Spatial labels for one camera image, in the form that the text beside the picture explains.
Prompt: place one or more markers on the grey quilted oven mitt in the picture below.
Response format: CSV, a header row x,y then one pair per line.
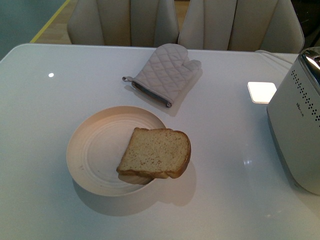
x,y
166,73

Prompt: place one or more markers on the left beige chair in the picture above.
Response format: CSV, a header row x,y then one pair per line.
x,y
138,23

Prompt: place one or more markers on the right beige chair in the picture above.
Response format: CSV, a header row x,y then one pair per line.
x,y
242,25

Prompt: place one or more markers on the beige round plate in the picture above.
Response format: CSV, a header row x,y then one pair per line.
x,y
97,146

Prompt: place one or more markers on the beige chair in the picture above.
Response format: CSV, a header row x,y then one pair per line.
x,y
242,25
138,23

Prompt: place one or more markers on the white toaster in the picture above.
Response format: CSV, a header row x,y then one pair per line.
x,y
294,120

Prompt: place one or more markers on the slice of toast bread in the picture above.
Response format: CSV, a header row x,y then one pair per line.
x,y
156,153

